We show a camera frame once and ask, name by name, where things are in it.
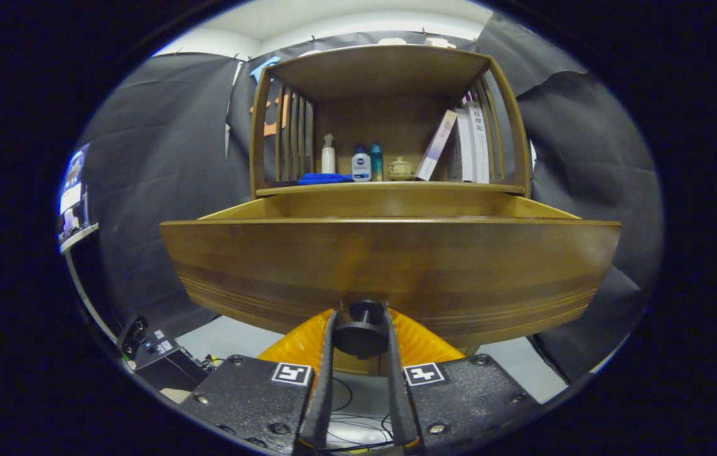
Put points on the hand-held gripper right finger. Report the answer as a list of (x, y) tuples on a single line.
[(399, 399)]

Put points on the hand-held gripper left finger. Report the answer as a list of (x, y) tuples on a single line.
[(323, 392)]

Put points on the wooden drawer with black knob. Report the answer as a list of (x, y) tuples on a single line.
[(396, 266)]

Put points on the wooden countertop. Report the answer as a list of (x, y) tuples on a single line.
[(434, 187)]

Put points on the wooden cabinet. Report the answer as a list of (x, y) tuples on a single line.
[(384, 69)]

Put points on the black electronics box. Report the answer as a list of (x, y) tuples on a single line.
[(162, 364)]

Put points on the blue folded towel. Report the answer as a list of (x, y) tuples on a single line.
[(323, 178)]

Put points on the white lotion bottle blue cap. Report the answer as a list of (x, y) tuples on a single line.
[(361, 168)]

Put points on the beige lidded teacup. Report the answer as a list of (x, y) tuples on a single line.
[(400, 170)]

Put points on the white pump bottle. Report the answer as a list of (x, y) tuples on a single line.
[(329, 161)]

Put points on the teal glass bottle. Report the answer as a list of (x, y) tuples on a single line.
[(376, 164)]

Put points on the dark patterned cover book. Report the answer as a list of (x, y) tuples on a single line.
[(455, 158)]

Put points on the purple cover book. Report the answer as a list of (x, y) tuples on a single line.
[(434, 149)]

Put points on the plain white book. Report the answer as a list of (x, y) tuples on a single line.
[(467, 152)]

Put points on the white book with printed spine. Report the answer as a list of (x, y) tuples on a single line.
[(480, 145)]

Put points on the white side table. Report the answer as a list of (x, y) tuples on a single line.
[(80, 237)]

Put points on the computer monitor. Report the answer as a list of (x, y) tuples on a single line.
[(70, 190)]

